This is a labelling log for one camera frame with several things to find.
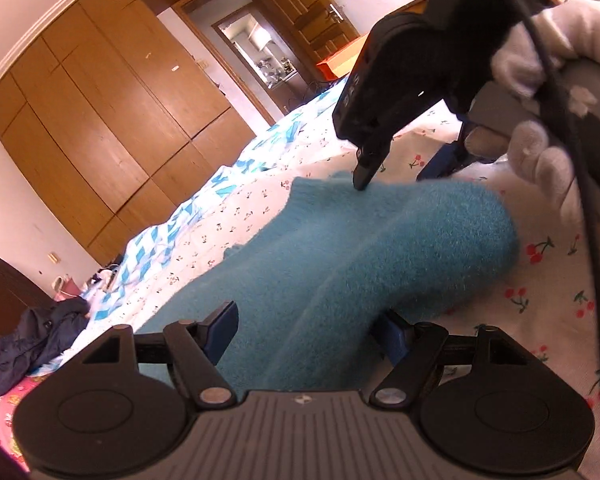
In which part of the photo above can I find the person's right hand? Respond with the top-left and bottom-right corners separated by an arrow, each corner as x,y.
491,11 -> 580,213

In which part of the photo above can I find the display cabinet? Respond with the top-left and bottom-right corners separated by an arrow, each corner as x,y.
215,10 -> 303,111

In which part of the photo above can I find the pink cartoon print sheet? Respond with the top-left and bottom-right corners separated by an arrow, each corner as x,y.
0,357 -> 68,461

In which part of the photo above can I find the dark navy jacket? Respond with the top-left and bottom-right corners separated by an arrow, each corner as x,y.
0,297 -> 90,401

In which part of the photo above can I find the wooden door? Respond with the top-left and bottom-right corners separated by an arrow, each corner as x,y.
245,0 -> 362,58

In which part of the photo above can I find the dark wooden headboard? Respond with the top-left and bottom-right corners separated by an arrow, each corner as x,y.
0,257 -> 56,431

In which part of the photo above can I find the orange box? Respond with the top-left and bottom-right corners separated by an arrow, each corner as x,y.
315,34 -> 372,82

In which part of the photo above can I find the cherry print bed sheet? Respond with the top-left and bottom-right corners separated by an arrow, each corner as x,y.
105,77 -> 600,411

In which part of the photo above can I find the black cable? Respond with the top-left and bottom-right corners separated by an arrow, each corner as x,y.
500,0 -> 600,421

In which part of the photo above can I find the teal fuzzy sweater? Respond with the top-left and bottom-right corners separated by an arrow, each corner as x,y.
135,172 -> 522,392

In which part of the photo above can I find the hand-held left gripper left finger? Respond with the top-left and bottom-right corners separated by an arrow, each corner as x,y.
80,301 -> 239,407

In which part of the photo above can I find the blue white checked quilt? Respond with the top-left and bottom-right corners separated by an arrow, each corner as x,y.
87,80 -> 353,322

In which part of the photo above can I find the wooden wardrobe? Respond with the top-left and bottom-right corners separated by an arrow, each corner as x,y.
0,0 -> 261,267

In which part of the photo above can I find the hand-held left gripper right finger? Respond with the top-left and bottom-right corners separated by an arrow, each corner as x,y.
370,310 -> 536,407

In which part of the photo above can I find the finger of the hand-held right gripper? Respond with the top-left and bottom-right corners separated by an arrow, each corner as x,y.
416,110 -> 481,182
351,132 -> 393,192

